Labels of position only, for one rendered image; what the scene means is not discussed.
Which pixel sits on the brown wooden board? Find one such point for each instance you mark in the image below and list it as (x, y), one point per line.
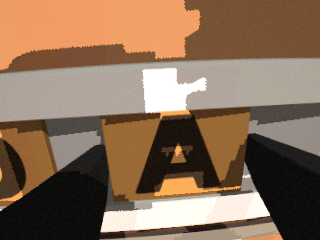
(70, 61)

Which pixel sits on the orange tile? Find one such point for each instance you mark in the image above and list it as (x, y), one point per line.
(26, 158)
(192, 152)

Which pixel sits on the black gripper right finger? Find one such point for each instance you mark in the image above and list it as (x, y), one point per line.
(288, 181)

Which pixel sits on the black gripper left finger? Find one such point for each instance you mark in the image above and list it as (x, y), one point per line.
(69, 205)

